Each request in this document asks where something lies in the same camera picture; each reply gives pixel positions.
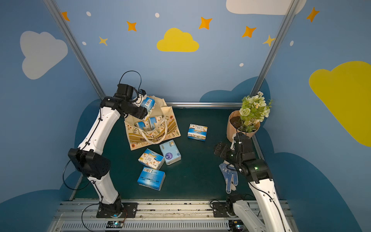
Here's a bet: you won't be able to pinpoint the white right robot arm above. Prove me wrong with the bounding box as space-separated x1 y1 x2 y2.
214 132 292 232

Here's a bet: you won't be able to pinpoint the tissue pack cream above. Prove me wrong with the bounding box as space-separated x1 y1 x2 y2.
149 116 163 130
187 124 208 141
138 149 165 170

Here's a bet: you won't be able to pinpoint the blue tissue pack barcode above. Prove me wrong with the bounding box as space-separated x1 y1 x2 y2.
141 97 156 112

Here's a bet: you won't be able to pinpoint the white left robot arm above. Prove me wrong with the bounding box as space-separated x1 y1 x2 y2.
68 84 148 218

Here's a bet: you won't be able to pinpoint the potted green white flowers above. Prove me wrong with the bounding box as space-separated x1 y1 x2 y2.
227 91 272 142

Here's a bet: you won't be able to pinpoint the light blue tissue pack purple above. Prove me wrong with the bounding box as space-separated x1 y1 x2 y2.
159 140 182 165

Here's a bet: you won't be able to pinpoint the tissue pack cream top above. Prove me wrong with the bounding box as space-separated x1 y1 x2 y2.
187 124 208 141

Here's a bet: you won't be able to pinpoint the beige canvas tote bag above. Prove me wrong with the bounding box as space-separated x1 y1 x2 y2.
125 96 181 151

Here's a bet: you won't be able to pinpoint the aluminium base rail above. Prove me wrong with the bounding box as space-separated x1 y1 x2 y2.
47 199 299 232

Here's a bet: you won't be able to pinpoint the blue dotted work glove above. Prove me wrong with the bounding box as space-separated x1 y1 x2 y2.
219 161 239 194

